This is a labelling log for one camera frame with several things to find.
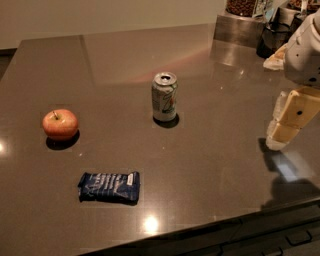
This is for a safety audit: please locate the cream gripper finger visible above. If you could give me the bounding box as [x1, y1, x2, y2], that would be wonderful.
[266, 87, 320, 151]
[273, 91, 289, 121]

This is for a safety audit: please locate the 7up soda can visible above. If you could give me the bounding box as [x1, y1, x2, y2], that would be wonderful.
[151, 72, 178, 122]

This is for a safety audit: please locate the red apple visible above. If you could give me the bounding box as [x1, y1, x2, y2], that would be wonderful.
[42, 109, 78, 141]

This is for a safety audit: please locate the metal dispenser base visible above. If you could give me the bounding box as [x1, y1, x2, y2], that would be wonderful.
[213, 11, 264, 48]

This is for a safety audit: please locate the blue rxbar blueberry wrapper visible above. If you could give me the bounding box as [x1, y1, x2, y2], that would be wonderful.
[78, 171, 140, 204]

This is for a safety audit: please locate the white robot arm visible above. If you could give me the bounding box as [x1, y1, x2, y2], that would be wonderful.
[266, 10, 320, 151]

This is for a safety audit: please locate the white napkin packet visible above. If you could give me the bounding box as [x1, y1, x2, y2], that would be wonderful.
[263, 44, 287, 71]

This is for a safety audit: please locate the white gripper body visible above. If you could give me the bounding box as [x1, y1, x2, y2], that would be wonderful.
[284, 20, 320, 89]

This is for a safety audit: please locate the jar of brown snacks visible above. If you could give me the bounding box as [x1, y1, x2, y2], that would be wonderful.
[226, 0, 256, 17]

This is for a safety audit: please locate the black mesh basket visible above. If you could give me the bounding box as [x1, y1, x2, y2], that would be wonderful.
[256, 22, 291, 59]

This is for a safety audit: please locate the dark drawer front with handles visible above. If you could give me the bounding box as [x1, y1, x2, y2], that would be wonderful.
[80, 198, 320, 256]

